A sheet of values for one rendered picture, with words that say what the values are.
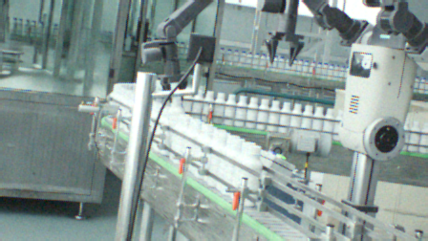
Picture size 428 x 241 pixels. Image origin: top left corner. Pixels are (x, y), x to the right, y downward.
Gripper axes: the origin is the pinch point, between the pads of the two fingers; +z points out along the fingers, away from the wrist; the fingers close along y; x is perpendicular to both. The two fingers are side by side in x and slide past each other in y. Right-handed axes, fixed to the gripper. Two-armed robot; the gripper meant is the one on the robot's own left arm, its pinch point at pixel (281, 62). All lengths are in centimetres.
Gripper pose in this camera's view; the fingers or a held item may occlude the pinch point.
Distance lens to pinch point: 251.1
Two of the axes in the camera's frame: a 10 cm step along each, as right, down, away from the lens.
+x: -3.3, -1.4, 9.4
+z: -1.4, 9.9, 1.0
